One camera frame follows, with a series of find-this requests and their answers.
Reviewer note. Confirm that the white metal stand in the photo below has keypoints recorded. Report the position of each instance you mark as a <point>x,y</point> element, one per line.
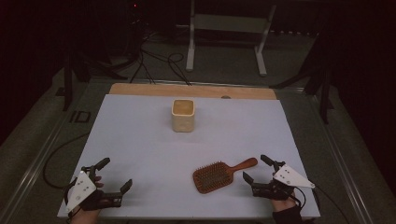
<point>190,46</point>

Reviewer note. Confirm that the person's left hand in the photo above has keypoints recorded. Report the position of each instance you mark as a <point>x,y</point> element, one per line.
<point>85,216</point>

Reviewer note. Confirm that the person's right hand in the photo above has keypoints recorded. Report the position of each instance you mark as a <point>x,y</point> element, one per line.
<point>282,205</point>

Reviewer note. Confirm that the beige square container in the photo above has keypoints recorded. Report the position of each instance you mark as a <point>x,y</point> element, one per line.
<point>183,119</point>

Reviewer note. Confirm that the white table mat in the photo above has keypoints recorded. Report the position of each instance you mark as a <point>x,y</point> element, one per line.
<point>174,149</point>

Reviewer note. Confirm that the black stand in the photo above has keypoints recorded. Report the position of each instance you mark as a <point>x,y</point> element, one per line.
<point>323,93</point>
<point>67,84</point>

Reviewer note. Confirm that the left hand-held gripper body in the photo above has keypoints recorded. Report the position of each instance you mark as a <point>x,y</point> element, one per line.
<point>81,189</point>

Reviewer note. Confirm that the wooden paddle hairbrush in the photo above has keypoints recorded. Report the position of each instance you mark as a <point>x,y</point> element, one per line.
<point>214,175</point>

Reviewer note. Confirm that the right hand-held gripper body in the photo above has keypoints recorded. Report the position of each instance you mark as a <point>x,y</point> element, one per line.
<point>289,180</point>

